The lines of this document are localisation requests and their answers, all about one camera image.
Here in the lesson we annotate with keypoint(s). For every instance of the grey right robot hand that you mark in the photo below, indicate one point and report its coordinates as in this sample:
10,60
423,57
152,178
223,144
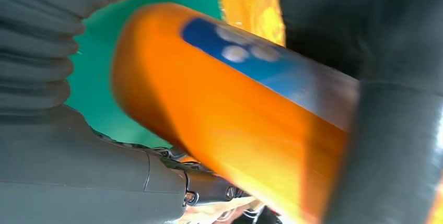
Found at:
69,174

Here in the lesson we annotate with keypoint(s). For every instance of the yellow taped cardboard mat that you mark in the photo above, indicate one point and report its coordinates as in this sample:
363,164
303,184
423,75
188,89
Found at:
256,8

